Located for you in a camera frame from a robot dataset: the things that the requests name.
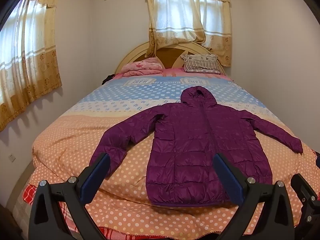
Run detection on striped floral pillow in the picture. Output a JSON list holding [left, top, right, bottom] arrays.
[[180, 54, 223, 74]]

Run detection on beige curtain with valance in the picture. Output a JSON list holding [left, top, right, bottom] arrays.
[[144, 0, 232, 68], [0, 0, 63, 132]]

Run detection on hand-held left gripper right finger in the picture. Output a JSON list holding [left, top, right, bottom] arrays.
[[212, 153, 295, 240]]

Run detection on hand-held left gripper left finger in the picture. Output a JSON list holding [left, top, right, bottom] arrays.
[[29, 152, 111, 240]]

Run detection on pink folded blanket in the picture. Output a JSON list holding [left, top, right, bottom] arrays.
[[121, 57, 165, 78]]

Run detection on red plaid bed sheet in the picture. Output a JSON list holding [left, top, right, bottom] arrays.
[[22, 183, 122, 240]]

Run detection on cream wooden headboard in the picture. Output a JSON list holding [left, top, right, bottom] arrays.
[[114, 41, 227, 76]]

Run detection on purple hooded puffer jacket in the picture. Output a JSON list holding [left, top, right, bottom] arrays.
[[89, 85, 304, 207]]

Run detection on polka dot bed quilt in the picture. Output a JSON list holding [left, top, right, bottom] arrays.
[[24, 66, 320, 240]]

